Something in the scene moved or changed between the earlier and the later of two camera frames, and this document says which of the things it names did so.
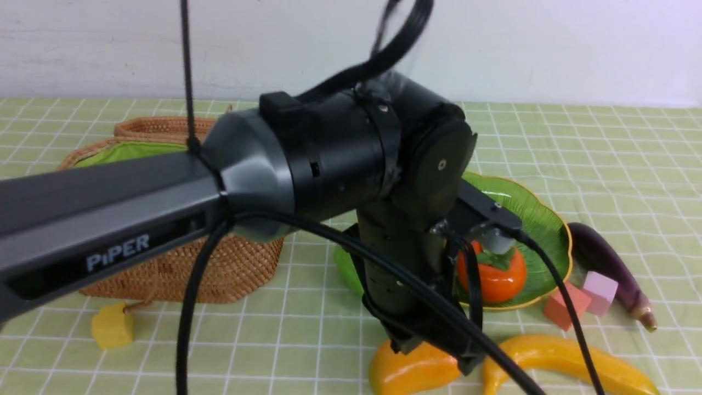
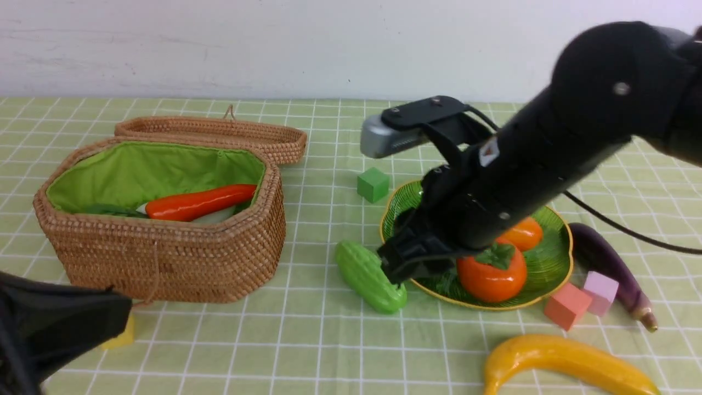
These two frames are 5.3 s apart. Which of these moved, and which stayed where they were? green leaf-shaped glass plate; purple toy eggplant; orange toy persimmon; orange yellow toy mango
Moved: orange yellow toy mango
Stayed: orange toy persimmon; purple toy eggplant; green leaf-shaped glass plate
